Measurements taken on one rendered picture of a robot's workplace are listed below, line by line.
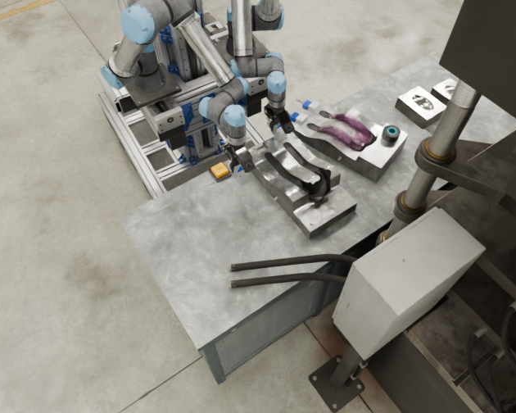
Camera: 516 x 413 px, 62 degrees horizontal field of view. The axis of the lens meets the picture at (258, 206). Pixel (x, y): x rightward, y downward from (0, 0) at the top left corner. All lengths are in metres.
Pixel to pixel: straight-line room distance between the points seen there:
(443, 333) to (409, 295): 0.78
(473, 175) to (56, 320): 2.32
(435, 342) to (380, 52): 2.87
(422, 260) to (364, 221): 0.85
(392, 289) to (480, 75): 0.49
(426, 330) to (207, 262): 0.89
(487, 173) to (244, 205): 1.07
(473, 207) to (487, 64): 0.62
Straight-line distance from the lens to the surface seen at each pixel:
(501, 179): 1.25
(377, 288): 1.06
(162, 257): 1.86
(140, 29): 1.61
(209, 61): 1.71
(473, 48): 0.99
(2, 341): 2.92
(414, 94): 2.43
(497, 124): 2.55
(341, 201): 1.91
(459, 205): 1.48
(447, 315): 1.87
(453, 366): 1.81
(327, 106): 2.29
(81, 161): 3.41
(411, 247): 1.13
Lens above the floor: 2.42
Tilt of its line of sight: 57 degrees down
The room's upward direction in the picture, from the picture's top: 1 degrees counter-clockwise
